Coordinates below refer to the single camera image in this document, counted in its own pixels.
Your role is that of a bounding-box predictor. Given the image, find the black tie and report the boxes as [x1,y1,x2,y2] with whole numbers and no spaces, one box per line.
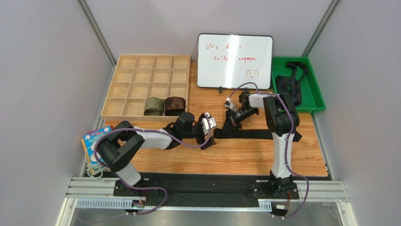
[213,128,303,143]

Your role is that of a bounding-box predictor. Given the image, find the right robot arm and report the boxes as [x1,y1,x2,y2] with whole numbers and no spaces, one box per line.
[214,91,299,198]

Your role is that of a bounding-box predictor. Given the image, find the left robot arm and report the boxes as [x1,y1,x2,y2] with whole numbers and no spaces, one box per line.
[94,112,217,190]

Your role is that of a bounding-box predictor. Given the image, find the brown red rolled tie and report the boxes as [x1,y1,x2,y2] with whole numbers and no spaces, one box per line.
[164,97,186,116]

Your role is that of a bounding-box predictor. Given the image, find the green patterned rolled tie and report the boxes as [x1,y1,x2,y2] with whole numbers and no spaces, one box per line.
[144,97,165,116]

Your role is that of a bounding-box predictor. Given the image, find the dark striped tie in bin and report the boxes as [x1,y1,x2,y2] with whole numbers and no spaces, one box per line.
[275,61,308,106]

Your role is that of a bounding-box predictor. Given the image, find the white whiteboard with red writing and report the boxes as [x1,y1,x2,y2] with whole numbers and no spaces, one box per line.
[197,33,273,89]

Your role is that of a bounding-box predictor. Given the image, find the green plastic bin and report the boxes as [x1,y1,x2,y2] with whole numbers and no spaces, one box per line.
[272,56,326,113]

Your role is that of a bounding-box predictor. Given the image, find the wooden compartment organizer box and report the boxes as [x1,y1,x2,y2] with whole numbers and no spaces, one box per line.
[101,54,192,121]

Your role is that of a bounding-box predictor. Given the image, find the red children's book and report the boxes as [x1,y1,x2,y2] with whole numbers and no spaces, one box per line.
[80,124,115,171]

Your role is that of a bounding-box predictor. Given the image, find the blue children's book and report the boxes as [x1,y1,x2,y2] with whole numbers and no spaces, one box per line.
[81,125,114,164]

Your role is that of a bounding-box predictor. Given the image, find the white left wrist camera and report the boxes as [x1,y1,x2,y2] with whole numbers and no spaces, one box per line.
[201,113,217,130]

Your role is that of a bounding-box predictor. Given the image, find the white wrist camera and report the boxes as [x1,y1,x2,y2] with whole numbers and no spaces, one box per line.
[201,113,217,130]
[224,97,236,110]

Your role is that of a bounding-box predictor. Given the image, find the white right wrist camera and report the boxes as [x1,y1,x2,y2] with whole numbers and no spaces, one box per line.
[224,97,236,110]

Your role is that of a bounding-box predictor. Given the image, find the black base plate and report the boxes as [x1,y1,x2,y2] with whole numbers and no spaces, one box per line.
[113,173,304,208]

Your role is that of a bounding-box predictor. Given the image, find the aluminium frame rail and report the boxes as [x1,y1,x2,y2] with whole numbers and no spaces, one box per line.
[56,173,357,226]

